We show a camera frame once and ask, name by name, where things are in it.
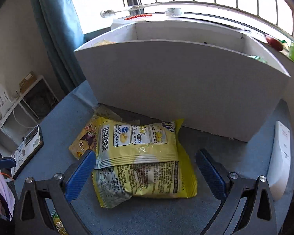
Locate small red object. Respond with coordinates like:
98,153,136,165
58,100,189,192
265,34,284,52

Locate green white snack packet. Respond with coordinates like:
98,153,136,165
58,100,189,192
248,54,268,63

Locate orange bead string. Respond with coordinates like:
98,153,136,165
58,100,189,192
124,14,153,21

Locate small cardboard box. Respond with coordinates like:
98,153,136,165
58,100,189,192
19,72,38,94

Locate white appliance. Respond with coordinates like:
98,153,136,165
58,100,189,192
0,78,11,119

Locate white shelf unit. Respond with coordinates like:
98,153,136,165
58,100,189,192
0,75,60,153

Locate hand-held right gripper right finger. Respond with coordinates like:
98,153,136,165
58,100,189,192
195,149,278,235

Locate yellow cartoon snack packet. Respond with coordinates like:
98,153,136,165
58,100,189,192
69,113,124,160

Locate blue curtain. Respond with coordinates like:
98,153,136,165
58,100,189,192
29,0,89,96

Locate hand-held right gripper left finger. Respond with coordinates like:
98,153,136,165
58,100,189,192
15,150,97,235

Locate yellow packet with barcode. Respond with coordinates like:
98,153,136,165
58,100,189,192
95,117,185,170

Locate green packet with yellow print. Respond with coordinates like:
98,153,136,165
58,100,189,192
51,209,69,235

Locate smartphone with cartoon case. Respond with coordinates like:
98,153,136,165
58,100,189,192
11,125,44,180

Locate white cardboard box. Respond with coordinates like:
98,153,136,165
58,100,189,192
73,20,292,143

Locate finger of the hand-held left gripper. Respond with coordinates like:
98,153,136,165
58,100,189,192
0,157,16,167

